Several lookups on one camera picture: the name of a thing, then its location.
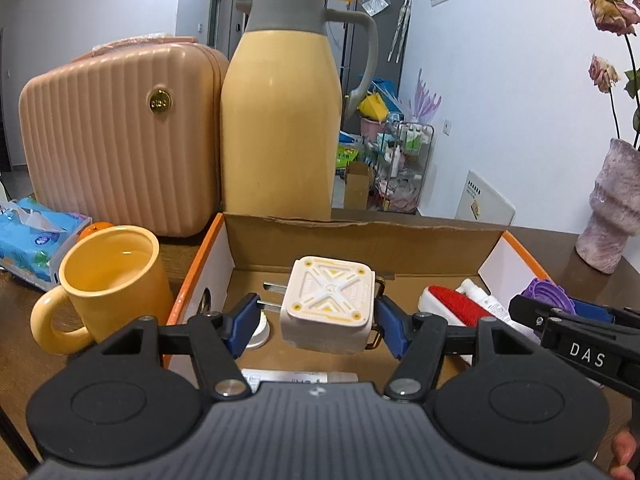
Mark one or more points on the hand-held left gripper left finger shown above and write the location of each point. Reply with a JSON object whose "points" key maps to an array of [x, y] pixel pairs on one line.
{"points": [[245, 322]]}

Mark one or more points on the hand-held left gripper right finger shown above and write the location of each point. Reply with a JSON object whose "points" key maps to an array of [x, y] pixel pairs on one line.
{"points": [[387, 322]]}

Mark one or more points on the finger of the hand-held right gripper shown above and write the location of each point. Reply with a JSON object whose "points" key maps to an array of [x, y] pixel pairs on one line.
{"points": [[592, 310], [530, 310]]}

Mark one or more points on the white bottle cap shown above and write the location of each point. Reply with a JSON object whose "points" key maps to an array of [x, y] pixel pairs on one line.
{"points": [[262, 332]]}

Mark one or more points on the purple silicone lid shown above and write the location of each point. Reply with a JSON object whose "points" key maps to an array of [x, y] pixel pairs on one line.
{"points": [[542, 290]]}

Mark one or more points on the white squeeze bottle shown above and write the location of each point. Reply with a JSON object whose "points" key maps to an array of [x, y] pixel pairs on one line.
{"points": [[492, 305]]}

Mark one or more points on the white power adapter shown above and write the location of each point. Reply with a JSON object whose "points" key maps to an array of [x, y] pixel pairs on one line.
{"points": [[325, 305]]}

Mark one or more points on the red white brush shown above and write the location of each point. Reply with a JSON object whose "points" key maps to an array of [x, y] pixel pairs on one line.
{"points": [[450, 302]]}

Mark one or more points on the white tube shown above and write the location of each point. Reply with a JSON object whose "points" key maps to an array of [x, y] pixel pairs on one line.
{"points": [[290, 376]]}

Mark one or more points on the orange cardboard box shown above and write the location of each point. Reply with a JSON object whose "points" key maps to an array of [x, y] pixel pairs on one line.
{"points": [[350, 255]]}

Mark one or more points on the person's right hand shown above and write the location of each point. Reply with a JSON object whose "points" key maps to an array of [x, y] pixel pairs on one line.
{"points": [[627, 452]]}

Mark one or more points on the white board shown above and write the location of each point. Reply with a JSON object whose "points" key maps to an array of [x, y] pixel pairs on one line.
{"points": [[485, 200]]}

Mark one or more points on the yellow ceramic mug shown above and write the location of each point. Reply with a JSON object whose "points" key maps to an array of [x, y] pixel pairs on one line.
{"points": [[125, 310]]}

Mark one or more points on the small brown carton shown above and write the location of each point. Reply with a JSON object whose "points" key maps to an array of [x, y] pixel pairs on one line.
{"points": [[357, 187]]}

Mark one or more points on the green yellow packet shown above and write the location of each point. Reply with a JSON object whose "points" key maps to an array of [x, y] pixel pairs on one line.
{"points": [[347, 156]]}

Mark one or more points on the orange fruit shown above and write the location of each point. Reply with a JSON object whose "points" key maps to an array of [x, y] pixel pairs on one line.
{"points": [[95, 227]]}

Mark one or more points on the yellow thermos jug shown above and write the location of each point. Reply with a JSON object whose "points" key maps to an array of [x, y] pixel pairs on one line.
{"points": [[280, 135]]}

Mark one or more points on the pink bucket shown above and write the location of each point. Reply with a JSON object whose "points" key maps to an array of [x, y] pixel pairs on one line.
{"points": [[372, 128]]}

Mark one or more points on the yellow bag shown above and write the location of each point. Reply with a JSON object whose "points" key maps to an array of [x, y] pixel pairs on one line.
{"points": [[372, 106]]}

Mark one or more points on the pink ribbed suitcase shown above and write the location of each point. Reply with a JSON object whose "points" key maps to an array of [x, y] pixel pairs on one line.
{"points": [[100, 160]]}

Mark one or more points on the purple feather decoration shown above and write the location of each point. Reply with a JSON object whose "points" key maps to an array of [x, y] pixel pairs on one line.
{"points": [[425, 102]]}

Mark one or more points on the blue tissue pack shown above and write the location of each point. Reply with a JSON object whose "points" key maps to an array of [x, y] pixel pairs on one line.
{"points": [[30, 250]]}

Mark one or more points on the blue plastic bag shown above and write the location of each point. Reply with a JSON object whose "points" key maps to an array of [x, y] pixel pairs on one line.
{"points": [[387, 91]]}

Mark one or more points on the grey refrigerator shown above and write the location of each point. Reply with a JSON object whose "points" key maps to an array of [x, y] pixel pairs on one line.
{"points": [[355, 45]]}

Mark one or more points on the dried rose bouquet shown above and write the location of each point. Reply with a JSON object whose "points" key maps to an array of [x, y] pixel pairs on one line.
{"points": [[607, 10]]}

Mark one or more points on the folded clear umbrella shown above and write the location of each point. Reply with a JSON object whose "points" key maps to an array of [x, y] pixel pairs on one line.
{"points": [[401, 20]]}

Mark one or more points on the grey door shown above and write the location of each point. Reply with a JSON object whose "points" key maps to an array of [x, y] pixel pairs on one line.
{"points": [[216, 15]]}

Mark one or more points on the clear plastic bag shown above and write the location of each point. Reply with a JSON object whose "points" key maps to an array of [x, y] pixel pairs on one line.
{"points": [[375, 2]]}

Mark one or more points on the white wall socket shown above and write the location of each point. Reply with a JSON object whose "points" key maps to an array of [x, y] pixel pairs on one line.
{"points": [[447, 127]]}

